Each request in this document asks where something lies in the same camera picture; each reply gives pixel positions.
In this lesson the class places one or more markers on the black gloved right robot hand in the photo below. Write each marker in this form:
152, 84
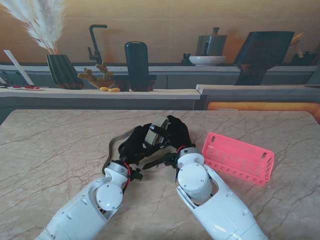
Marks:
180, 135

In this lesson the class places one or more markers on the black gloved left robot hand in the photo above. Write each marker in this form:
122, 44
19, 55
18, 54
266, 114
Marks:
132, 147

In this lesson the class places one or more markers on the beige woven belt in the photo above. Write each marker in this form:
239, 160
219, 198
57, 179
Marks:
155, 135
172, 176

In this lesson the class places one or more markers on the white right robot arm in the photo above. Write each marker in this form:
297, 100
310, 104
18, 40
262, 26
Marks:
212, 205

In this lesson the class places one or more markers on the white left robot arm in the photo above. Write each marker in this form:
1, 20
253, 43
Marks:
82, 215

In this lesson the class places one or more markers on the dark brown woven belt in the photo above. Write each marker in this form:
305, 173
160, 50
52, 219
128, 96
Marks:
155, 163

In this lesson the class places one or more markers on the pink plastic storage basket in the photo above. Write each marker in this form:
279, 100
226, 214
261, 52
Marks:
240, 155

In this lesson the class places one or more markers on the grey kitchen counter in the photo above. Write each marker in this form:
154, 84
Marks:
100, 100

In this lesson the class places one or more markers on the orange fruit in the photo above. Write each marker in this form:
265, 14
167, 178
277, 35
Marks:
113, 89

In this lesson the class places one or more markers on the yellow and tan toy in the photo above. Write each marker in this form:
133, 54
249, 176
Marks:
103, 88

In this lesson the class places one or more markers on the small black holder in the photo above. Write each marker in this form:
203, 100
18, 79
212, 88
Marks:
186, 60

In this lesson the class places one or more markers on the white ceramic bowl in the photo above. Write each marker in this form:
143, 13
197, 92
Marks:
207, 60

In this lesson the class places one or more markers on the dark blue rounded container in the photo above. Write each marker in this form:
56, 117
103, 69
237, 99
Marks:
137, 65

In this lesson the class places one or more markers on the yellow brown cactus plant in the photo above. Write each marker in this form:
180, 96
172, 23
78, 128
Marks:
87, 75

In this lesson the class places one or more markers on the grey lidded jar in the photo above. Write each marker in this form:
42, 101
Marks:
212, 45

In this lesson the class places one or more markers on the dark ribbed vase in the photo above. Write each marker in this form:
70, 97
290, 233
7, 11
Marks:
62, 72

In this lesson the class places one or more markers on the black kitchen faucet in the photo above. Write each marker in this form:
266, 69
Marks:
93, 40

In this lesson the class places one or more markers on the dark angled range hood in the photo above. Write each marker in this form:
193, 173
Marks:
262, 50

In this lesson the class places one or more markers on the plate with red slices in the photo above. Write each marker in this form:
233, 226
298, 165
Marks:
30, 87

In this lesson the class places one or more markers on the white leaning board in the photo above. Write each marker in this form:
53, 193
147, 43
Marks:
18, 67

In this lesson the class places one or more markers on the dark utensil holder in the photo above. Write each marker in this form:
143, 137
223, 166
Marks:
305, 60

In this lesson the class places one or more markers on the white pampas grass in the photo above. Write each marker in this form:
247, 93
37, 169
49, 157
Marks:
42, 32

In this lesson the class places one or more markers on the yellow kitchen utensil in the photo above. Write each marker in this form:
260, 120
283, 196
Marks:
297, 40

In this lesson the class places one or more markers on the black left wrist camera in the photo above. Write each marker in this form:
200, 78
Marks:
137, 174

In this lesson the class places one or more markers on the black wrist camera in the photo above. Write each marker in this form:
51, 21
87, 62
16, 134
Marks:
137, 174
170, 161

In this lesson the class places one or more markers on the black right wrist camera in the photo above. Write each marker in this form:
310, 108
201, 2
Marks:
170, 161

